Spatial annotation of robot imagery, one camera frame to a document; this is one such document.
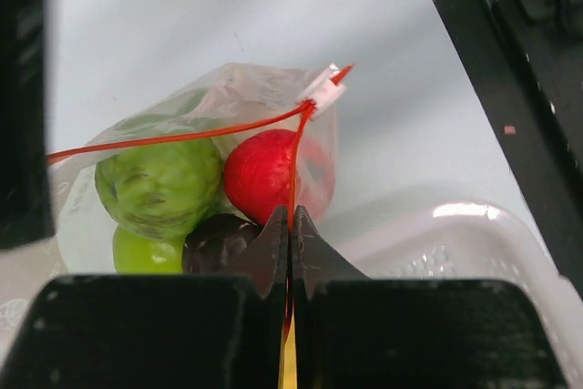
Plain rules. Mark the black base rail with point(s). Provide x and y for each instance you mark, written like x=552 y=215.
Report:
x=532 y=110

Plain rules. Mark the dark purple fruit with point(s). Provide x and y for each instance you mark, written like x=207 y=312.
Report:
x=216 y=241

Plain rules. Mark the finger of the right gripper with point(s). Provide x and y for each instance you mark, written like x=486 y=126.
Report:
x=26 y=215

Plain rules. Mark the yellow lemon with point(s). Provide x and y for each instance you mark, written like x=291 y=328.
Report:
x=289 y=370

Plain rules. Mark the red tomato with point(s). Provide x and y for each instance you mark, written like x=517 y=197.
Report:
x=257 y=175

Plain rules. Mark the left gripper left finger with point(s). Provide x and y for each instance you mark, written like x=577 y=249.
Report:
x=160 y=331

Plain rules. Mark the clear plastic basket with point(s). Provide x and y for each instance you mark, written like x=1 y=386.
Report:
x=455 y=239

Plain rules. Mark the green guava fruit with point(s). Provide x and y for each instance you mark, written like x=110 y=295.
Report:
x=161 y=191

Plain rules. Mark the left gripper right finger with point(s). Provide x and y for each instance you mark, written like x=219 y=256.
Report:
x=352 y=331

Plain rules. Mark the green apple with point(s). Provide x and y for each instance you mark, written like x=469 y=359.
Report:
x=135 y=254

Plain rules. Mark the clear orange zip bag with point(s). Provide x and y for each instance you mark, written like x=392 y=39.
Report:
x=228 y=105

